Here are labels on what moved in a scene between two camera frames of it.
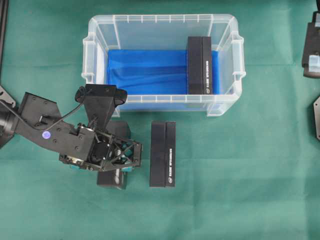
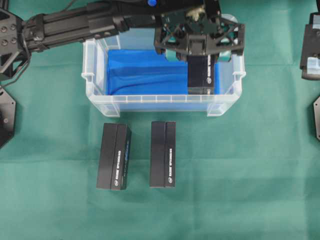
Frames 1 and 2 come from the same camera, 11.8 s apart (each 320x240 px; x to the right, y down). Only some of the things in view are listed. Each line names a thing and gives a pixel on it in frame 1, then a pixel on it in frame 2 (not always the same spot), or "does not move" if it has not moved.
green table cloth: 251,173 does not move
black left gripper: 99,151 → 198,30
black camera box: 163,155 does not move
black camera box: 115,178 does not move
